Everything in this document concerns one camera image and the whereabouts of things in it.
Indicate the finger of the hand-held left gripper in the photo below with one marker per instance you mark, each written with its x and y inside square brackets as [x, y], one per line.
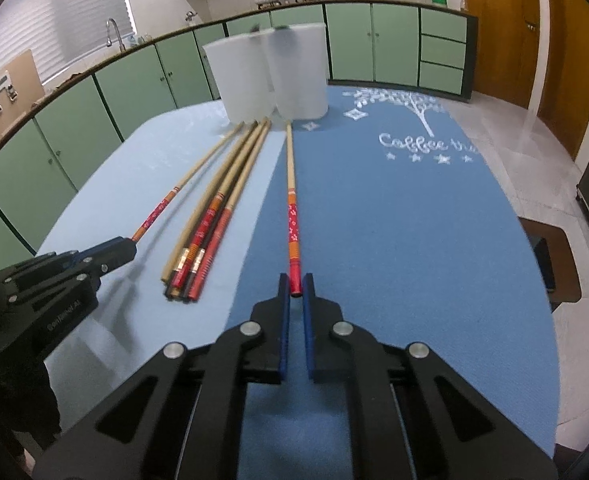
[49, 280]
[117, 252]

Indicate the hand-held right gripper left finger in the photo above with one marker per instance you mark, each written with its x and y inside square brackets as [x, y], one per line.
[284, 320]

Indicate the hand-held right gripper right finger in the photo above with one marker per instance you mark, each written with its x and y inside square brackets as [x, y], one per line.
[308, 320]

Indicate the red patterned bamboo chopstick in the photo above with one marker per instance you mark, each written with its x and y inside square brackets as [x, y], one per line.
[157, 210]
[292, 220]

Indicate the plain beige bamboo chopstick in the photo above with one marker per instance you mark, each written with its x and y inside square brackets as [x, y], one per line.
[194, 217]

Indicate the white plastic utensil holder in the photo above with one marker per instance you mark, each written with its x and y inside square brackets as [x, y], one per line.
[254, 80]

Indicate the person's left forearm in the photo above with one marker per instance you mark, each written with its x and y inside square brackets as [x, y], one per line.
[19, 405]

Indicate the light blue tree-print placemat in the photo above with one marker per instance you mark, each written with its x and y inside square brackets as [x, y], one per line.
[124, 160]

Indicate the green lower kitchen cabinets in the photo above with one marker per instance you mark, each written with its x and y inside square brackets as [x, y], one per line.
[124, 90]

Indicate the cardboard panel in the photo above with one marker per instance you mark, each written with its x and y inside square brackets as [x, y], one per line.
[24, 75]

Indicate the chrome sink faucet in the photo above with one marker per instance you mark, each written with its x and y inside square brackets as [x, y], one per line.
[120, 37]

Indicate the small black box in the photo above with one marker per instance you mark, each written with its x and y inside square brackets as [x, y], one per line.
[542, 260]

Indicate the white window blind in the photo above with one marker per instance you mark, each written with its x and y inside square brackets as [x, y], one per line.
[49, 20]

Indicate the brown wooden stool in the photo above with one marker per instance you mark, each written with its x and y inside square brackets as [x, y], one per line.
[569, 280]

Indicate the green cabinet drawer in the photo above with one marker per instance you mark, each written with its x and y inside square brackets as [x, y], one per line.
[442, 22]
[442, 51]
[440, 78]

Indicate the plain wooden door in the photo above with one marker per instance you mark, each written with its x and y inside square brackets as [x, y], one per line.
[567, 60]

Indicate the chrome wall tap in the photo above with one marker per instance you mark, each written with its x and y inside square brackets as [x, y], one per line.
[190, 16]

